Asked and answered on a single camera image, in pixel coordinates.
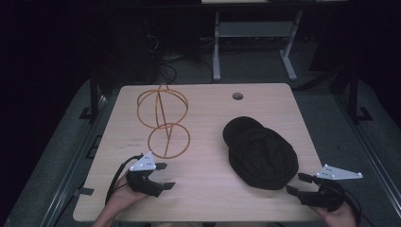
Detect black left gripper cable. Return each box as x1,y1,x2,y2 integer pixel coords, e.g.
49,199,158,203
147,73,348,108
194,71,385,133
104,153,145,206

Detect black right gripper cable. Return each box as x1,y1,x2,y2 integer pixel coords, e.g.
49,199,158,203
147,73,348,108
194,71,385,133
341,186,378,227

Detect metal frame rail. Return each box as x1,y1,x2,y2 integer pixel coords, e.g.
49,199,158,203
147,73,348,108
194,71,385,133
332,93,401,219
39,93,110,227

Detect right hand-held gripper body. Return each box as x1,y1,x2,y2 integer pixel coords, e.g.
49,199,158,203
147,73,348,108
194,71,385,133
297,164,363,213

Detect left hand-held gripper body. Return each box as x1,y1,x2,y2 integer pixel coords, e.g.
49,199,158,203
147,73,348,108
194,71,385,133
126,151,166,199

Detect black metal stand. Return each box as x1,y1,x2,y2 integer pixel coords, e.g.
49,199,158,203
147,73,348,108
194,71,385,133
78,70,107,121
348,67,375,125

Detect person's left hand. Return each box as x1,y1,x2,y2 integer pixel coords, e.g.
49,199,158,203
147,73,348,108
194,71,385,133
108,169,151,211

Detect black hat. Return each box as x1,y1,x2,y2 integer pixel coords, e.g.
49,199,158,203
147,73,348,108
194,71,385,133
222,115,300,191

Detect black bracket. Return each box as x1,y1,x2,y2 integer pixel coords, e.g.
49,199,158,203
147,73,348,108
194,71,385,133
73,186,96,197

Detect grey metal desk frame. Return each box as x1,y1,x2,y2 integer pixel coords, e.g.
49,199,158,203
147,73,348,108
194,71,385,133
212,9,304,83

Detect person's right hand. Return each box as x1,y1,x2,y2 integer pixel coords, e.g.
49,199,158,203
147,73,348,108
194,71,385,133
314,201,359,227

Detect golden wire hat stand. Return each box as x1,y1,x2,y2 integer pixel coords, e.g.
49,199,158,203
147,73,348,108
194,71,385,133
136,82,192,160

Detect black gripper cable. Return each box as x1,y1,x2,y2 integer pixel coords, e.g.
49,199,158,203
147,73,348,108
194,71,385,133
341,186,378,227
104,153,145,206

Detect black floor cables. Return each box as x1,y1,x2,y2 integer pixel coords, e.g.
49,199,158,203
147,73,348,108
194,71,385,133
157,53,216,85

